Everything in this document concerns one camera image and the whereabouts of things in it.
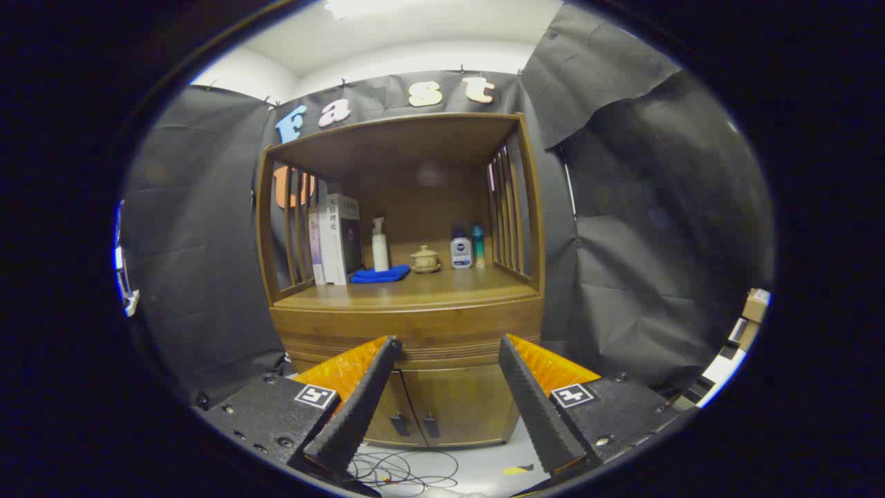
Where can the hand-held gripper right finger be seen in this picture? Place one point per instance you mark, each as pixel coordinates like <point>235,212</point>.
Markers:
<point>536,408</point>

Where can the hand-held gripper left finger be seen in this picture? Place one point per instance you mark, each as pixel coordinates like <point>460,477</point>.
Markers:
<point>359,408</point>

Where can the wooden cabinet door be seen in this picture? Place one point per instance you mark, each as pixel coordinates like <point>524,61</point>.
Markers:
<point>463,404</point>
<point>404,398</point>

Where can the wooden countertop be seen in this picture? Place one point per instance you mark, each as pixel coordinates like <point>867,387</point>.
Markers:
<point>442,287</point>

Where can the wooden cabinet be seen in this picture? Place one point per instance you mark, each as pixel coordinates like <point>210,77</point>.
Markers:
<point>442,187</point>

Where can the yellow floor tape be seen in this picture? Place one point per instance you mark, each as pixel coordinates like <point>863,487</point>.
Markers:
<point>515,470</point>

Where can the blue folded cloth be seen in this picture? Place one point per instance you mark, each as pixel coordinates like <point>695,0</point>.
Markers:
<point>380,275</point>

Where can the white pump bottle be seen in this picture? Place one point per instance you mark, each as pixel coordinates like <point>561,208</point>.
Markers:
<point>380,252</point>

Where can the beige lidded teacup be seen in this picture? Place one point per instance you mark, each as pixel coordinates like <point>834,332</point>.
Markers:
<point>424,261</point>

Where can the thin purple book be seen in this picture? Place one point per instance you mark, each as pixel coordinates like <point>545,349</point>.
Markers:
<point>317,249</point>

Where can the thick white book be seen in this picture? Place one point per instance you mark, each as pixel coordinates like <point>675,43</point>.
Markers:
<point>339,242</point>

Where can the teal slim bottle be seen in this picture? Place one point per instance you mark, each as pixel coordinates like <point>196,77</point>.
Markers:
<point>478,249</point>

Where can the white lotion bottle blue cap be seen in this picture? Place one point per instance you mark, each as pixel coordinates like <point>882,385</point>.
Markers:
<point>461,252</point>

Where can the cardboard box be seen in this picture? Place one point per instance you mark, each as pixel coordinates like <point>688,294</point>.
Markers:
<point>755,308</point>

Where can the white equipment stand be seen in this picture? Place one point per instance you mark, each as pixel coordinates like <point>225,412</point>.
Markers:
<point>130,301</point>

